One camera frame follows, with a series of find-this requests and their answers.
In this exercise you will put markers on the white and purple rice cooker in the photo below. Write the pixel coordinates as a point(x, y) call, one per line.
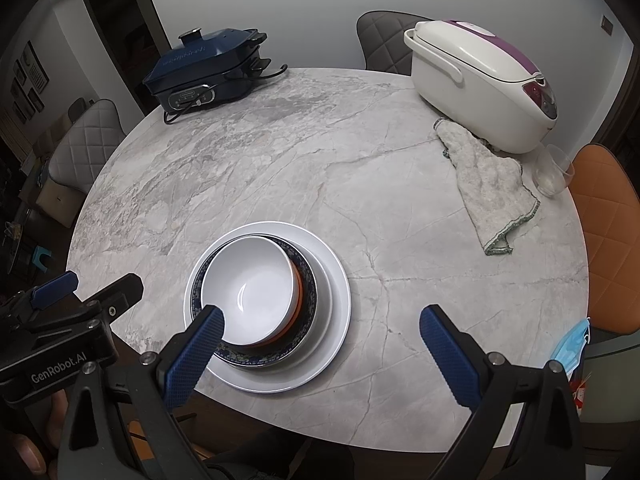
point(475, 80)

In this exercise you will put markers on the grey dish cloth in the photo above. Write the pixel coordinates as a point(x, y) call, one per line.
point(490, 185)

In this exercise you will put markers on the orange quilted chair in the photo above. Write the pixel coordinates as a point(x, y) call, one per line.
point(605, 220)

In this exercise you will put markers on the glass side table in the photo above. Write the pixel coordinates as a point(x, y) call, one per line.
point(610, 385)

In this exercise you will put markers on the wall picture frames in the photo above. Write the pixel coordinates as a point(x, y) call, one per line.
point(30, 80)

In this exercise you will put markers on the small white bowl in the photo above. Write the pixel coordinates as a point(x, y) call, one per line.
point(250, 280)

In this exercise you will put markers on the blue face mask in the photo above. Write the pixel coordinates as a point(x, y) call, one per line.
point(570, 347)

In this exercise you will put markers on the light grey quilted chair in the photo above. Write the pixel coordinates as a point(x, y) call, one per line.
point(85, 150)

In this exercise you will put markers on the red and white packet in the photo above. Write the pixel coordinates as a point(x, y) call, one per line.
point(580, 395)

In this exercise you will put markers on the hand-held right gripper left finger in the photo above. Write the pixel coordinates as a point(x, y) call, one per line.
point(192, 355)

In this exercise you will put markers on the clear drinking glass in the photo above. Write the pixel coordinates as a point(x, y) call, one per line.
point(552, 175)

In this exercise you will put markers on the dark grey quilted chair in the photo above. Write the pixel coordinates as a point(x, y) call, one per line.
point(385, 40)

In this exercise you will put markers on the blue patterned ceramic bowl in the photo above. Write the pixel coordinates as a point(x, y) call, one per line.
point(310, 300)

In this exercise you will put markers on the large white plate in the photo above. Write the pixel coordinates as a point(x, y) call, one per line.
point(341, 320)

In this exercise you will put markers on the white deep plate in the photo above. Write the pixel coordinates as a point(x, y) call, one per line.
point(325, 290)

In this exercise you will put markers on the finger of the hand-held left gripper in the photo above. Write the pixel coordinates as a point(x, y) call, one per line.
point(115, 297)
point(52, 290)

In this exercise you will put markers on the small blue stool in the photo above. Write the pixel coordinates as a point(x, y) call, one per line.
point(41, 260)

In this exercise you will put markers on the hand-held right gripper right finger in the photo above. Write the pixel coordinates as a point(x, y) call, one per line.
point(450, 355)

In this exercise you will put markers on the person's left hand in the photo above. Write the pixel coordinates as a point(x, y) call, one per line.
point(56, 415)

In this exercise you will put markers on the dark blue electric multi-cooker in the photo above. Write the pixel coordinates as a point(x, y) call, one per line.
point(210, 70)

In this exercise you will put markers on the orange plastic bowl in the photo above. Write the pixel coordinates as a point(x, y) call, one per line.
point(298, 300)

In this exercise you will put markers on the wall switch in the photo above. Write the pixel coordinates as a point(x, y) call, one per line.
point(607, 26)

